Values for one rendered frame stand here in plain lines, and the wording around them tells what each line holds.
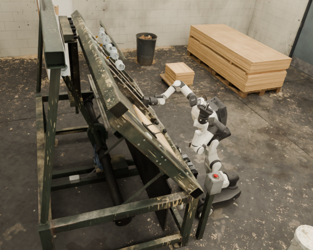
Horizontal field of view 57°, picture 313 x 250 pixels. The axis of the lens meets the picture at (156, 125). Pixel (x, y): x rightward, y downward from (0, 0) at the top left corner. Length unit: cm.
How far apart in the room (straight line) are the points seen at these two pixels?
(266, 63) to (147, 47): 262
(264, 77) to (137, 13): 354
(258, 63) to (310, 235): 357
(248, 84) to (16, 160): 439
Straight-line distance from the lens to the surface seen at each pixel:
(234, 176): 371
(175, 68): 607
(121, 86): 280
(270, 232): 376
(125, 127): 193
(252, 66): 598
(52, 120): 183
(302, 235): 341
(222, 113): 286
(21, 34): 746
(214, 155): 325
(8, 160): 441
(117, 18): 769
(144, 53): 698
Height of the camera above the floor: 277
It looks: 34 degrees down
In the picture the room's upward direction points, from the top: 6 degrees clockwise
